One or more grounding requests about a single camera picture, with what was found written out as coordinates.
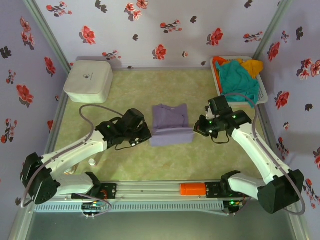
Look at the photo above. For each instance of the white plastic mesh basket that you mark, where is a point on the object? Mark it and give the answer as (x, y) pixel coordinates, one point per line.
(262, 96)

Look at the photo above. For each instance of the small white cap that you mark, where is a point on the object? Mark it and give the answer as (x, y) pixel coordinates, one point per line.
(92, 162)

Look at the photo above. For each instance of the orange t-shirt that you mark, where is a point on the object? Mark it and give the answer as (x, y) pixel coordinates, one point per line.
(218, 60)

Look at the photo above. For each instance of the white storage box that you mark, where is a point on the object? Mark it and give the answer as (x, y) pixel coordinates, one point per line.
(87, 80)

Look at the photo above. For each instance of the green marbled table mat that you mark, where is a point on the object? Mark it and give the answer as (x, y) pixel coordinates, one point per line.
(162, 162)

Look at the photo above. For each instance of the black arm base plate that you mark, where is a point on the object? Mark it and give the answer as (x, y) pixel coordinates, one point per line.
(212, 190)
(110, 191)

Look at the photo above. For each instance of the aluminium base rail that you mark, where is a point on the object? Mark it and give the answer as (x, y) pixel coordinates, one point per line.
(150, 191)

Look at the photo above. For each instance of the aluminium table side rail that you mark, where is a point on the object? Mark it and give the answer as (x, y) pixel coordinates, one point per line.
(56, 112)
(270, 140)

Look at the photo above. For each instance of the orange cylinder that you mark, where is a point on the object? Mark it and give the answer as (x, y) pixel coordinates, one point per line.
(192, 189)

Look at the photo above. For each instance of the yellow t-shirt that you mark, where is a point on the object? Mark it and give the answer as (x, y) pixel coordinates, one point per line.
(253, 67)

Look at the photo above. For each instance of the aluminium frame post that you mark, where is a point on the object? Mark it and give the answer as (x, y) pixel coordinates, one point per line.
(272, 30)
(45, 32)

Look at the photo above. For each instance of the teal t-shirt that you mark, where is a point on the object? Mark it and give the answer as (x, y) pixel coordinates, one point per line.
(235, 80)

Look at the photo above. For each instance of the small circuit board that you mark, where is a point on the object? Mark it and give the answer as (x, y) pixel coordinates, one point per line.
(92, 206)
(232, 203)

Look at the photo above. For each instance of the purple t-shirt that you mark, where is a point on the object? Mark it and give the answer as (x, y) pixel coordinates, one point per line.
(170, 125)

